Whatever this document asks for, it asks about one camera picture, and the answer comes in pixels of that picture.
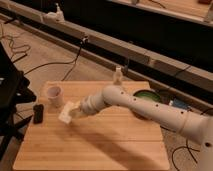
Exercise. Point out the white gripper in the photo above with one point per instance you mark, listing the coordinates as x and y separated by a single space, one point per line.
85 106

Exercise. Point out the white sponge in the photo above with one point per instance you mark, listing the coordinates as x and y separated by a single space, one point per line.
64 115

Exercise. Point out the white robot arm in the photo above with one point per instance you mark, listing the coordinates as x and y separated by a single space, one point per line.
193 126

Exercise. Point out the green ceramic bowl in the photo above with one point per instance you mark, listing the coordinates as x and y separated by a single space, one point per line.
148 95

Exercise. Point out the white paper cup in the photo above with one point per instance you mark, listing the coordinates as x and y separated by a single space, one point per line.
55 96

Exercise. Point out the small black box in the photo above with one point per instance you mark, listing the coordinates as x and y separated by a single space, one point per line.
38 113

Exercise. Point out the clear plastic bottle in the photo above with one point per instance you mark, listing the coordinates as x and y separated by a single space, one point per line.
118 76

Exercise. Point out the black chair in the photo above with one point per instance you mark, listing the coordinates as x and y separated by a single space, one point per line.
13 90

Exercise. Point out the blue electronic box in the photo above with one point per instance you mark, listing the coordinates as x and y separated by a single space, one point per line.
179 104

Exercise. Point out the white object on rail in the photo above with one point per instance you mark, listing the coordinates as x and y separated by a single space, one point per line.
58 15

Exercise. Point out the long wooden beam rail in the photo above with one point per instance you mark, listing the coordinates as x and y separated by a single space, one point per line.
174 52

